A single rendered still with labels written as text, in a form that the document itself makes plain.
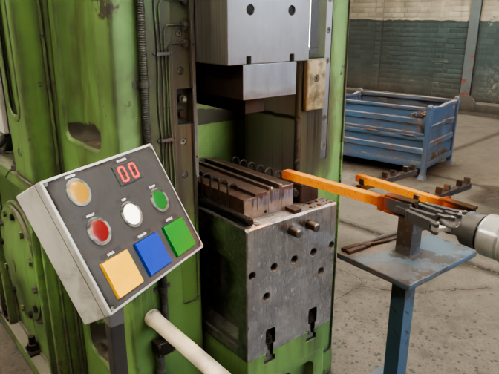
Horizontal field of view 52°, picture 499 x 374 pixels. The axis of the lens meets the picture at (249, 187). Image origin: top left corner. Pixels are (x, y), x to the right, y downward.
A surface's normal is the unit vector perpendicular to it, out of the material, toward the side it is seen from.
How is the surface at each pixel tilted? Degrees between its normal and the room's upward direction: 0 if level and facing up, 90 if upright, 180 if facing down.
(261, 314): 90
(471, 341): 0
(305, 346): 90
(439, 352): 0
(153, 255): 60
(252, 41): 90
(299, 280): 90
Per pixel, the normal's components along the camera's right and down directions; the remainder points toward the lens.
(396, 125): -0.64, 0.22
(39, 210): -0.43, 0.28
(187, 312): 0.63, 0.24
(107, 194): 0.78, -0.36
